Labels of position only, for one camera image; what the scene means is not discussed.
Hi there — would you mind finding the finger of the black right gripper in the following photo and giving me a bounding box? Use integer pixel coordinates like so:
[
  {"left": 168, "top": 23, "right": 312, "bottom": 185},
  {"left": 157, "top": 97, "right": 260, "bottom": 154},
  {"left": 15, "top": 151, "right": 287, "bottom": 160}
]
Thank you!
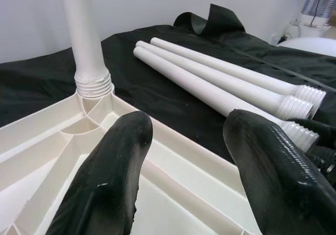
[{"left": 288, "top": 116, "right": 336, "bottom": 135}]

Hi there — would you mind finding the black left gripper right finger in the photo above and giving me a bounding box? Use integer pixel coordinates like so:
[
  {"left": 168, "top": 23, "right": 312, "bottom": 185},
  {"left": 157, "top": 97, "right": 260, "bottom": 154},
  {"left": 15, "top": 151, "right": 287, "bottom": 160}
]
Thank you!
[{"left": 222, "top": 108, "right": 336, "bottom": 235}]

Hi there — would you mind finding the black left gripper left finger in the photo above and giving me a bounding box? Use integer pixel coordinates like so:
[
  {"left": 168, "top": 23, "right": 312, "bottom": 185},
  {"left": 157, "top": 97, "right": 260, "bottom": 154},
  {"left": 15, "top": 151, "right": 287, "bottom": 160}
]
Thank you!
[{"left": 47, "top": 110, "right": 154, "bottom": 235}]

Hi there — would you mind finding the white plastic table top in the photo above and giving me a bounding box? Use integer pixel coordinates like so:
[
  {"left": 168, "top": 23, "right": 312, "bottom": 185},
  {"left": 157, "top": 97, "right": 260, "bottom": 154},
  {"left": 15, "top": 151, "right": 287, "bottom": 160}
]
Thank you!
[{"left": 0, "top": 86, "right": 260, "bottom": 235}]

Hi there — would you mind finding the white plastic table leg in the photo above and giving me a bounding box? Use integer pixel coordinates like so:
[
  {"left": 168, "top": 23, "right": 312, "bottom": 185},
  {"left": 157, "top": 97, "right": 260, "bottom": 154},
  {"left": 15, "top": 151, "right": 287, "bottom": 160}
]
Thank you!
[
  {"left": 135, "top": 40, "right": 315, "bottom": 120},
  {"left": 133, "top": 46, "right": 320, "bottom": 153},
  {"left": 64, "top": 0, "right": 116, "bottom": 99},
  {"left": 150, "top": 36, "right": 327, "bottom": 107}
]

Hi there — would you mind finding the white rounded object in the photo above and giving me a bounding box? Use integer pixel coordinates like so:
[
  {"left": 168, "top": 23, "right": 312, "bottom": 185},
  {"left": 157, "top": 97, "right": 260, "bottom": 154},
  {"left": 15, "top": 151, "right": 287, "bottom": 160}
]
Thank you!
[{"left": 277, "top": 36, "right": 336, "bottom": 55}]

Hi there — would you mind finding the black cloth table cover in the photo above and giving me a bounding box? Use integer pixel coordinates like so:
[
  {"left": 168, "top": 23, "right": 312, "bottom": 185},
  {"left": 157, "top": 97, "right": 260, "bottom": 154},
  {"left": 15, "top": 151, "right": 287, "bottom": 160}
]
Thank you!
[{"left": 0, "top": 3, "right": 336, "bottom": 167}]

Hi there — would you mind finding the white plastic appliance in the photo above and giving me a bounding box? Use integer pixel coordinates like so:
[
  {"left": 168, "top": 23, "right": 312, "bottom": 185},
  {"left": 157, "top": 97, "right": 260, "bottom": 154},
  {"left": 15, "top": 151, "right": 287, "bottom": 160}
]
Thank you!
[{"left": 288, "top": 14, "right": 332, "bottom": 32}]

